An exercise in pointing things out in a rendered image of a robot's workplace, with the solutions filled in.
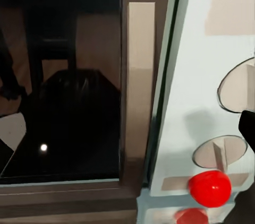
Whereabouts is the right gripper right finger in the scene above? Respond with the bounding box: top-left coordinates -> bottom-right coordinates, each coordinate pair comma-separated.
239,110 -> 255,152

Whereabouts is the microwave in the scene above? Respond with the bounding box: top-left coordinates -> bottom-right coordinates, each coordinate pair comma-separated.
0,0 -> 255,208

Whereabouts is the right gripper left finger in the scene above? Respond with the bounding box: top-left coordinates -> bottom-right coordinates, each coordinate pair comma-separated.
0,110 -> 28,174

